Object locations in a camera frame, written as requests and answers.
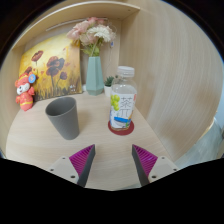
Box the clear plastic drink bottle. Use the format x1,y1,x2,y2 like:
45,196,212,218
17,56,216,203
110,66,137,131

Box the red fortune god plush doll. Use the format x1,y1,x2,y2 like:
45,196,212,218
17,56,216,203
15,72,36,111

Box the teal green vase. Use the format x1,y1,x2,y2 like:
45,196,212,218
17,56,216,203
86,56,104,96

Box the small potted succulent white pot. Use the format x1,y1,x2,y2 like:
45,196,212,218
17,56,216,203
104,76,114,97

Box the grey mug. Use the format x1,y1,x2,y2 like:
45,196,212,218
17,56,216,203
45,97,79,140

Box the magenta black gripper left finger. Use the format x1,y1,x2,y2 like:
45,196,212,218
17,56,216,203
48,145,95,187

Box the dark red round coaster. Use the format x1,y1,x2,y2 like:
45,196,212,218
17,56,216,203
108,121,134,136

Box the pink white artificial flowers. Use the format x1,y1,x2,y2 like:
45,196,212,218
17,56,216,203
67,17,116,57

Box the wooden desk shelf unit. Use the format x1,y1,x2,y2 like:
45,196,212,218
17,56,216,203
0,0,223,190

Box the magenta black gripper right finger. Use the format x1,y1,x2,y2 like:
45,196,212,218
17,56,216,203
132,145,179,186

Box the poppy flower painting canvas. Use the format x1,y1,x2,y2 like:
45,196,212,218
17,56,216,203
19,33,82,101

